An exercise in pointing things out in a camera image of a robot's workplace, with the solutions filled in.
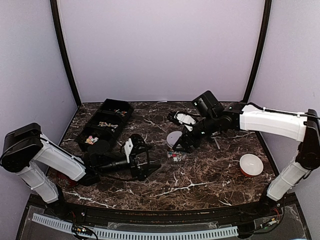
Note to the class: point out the black frame post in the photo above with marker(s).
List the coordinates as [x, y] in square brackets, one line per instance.
[259, 50]
[63, 51]

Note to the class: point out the black bin with lollipops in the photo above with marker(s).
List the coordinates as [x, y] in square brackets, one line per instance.
[109, 105]

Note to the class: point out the pile of flower candies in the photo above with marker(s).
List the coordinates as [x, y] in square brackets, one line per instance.
[91, 140]

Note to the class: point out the clear plastic jar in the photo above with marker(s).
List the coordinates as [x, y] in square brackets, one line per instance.
[176, 156]

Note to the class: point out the orange and white bowl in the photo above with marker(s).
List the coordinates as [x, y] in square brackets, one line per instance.
[251, 165]

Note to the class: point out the left black frame post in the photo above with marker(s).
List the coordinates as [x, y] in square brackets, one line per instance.
[63, 51]

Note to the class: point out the pile of small candies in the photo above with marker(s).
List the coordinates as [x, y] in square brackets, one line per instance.
[108, 125]

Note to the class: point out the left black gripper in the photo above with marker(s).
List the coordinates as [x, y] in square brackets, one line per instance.
[132, 153]

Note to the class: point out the white slotted cable duct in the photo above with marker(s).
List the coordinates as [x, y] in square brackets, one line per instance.
[99, 233]

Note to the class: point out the black bin with flower candies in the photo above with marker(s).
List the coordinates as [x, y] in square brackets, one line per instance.
[102, 134]

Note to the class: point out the black front rail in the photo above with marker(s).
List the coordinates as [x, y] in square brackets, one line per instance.
[102, 216]

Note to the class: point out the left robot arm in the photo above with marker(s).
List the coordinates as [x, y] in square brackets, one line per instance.
[26, 147]

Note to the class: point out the black bin with small candies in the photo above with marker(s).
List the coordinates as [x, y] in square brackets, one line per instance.
[110, 118]

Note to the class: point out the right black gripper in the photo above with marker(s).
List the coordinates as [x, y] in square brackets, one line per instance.
[182, 140]

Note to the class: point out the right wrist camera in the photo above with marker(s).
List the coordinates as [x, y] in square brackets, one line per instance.
[206, 105]

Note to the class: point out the silver metal scoop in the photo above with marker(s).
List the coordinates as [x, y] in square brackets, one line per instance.
[216, 142]

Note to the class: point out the red floral saucer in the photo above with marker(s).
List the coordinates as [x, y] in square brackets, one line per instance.
[65, 181]

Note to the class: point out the silver jar lid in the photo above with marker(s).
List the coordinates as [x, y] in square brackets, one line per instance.
[173, 137]

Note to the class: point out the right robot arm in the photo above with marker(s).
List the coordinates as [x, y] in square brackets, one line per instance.
[303, 127]

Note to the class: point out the right black frame post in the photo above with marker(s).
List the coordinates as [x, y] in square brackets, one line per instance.
[259, 50]

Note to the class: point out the pile of lollipops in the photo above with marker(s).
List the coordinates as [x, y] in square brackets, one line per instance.
[120, 112]

